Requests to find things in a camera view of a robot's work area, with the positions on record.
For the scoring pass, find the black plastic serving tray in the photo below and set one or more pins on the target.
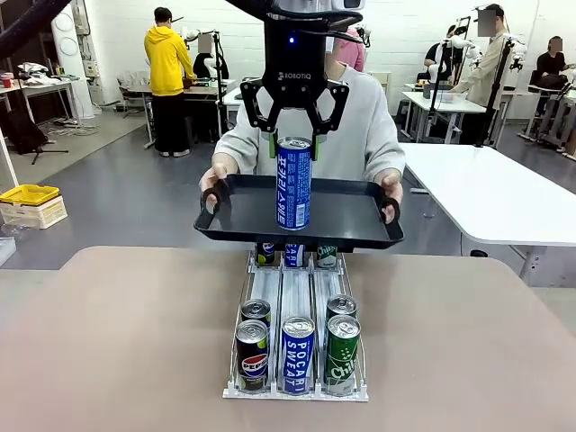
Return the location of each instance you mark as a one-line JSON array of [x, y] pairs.
[[342, 211]]

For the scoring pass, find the person in black shirt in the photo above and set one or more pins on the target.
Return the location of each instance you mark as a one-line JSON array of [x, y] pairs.
[[436, 54]]

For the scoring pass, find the person in pink top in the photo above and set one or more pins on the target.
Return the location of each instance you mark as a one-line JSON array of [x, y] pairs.
[[353, 56]]

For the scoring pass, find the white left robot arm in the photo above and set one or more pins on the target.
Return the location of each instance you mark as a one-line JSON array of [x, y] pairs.
[[306, 4]]

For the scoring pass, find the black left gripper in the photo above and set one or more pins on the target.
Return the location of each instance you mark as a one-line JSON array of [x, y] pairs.
[[294, 58]]

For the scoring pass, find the green Chilsung cider can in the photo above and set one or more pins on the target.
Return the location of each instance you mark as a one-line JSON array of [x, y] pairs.
[[343, 355], [341, 307], [326, 257]]

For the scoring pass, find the black Pepsi can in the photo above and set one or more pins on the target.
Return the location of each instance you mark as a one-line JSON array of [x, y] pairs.
[[265, 255], [252, 355], [255, 312]]

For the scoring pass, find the person in light sweater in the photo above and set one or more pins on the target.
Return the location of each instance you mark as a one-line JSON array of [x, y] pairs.
[[355, 126]]

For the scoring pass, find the clear can dispenser rack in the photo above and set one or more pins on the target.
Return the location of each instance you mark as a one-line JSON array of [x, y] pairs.
[[297, 288]]

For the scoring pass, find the large white table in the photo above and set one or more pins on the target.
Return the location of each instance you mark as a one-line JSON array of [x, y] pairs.
[[495, 193]]

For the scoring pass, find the seated person in black top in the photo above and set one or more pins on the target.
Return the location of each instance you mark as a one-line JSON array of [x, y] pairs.
[[551, 65]]

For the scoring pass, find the small white work table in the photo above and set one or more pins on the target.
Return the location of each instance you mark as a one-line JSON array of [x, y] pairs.
[[443, 102]]

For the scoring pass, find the person's left forearm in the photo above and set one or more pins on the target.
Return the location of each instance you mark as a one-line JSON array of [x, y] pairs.
[[389, 153]]

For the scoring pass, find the yellow plastic crate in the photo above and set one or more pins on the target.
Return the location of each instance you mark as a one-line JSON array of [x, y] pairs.
[[29, 193]]

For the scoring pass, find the person's left hand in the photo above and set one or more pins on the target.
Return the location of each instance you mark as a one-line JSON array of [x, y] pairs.
[[395, 182]]

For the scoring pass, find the white plastic crate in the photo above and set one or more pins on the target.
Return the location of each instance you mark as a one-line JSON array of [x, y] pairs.
[[33, 216]]

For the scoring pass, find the blue Pocari Sweat can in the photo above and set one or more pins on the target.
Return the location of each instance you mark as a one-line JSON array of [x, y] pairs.
[[294, 255], [293, 189], [298, 355]]

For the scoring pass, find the person's right forearm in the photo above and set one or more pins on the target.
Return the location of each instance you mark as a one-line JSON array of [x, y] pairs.
[[234, 150]]

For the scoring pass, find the person's right hand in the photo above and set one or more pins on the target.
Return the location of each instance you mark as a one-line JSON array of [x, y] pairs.
[[213, 174]]

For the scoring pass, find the person in beige coat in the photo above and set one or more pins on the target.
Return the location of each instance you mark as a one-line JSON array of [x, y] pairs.
[[488, 67]]

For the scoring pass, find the black tripod stand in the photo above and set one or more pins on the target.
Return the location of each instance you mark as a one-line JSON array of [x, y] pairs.
[[436, 90], [492, 99]]

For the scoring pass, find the person in yellow hoodie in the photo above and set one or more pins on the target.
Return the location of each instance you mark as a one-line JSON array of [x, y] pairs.
[[166, 67]]

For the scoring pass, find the seated person in dark clothes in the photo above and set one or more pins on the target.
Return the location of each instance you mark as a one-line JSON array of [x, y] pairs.
[[207, 63]]

